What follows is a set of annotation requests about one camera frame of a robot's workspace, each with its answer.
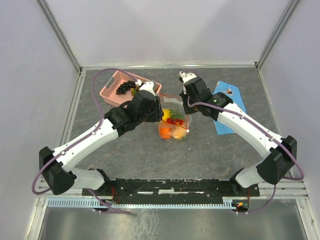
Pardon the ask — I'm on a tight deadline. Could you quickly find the light blue cable duct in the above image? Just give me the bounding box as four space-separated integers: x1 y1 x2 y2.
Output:
47 197 238 210

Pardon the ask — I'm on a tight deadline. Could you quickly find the green longan bunch toy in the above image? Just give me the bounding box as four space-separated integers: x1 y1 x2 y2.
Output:
129 85 140 97

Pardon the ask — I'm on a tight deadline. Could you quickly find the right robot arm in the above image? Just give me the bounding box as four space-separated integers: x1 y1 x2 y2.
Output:
179 72 297 196

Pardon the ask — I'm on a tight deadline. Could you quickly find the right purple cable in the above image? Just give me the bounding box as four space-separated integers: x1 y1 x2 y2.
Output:
181 69 305 215

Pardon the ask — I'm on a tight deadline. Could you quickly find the small red fruits toy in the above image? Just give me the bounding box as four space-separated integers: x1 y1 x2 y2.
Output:
166 108 185 126

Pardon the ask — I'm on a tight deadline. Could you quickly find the dark grape bunch toy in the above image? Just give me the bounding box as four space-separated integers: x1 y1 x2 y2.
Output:
116 80 136 96

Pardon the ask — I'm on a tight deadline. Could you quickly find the yellow lemon toy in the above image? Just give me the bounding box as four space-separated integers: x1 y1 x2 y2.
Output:
162 109 171 122

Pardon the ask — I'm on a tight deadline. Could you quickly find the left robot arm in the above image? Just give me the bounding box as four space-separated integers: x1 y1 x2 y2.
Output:
39 90 164 195

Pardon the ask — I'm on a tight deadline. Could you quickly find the orange persimmon toy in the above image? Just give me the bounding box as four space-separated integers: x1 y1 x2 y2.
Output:
158 127 172 140

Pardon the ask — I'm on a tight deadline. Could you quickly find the clear zip top bag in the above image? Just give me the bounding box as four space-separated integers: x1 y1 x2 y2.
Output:
157 93 192 141

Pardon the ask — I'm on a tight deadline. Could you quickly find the yellow orange peach toy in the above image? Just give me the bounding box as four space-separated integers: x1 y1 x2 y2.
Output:
172 126 189 140

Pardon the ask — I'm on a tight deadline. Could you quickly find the blue cartoon cloth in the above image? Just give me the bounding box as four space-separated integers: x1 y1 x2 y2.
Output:
213 81 247 136

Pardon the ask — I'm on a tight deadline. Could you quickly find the pink plastic basket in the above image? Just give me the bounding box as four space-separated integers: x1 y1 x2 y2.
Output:
99 70 149 107

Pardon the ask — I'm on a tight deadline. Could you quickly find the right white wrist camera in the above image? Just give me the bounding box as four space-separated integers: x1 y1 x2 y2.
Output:
178 71 197 84

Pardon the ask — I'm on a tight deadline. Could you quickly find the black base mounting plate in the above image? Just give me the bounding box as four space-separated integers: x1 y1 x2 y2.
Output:
93 178 260 205

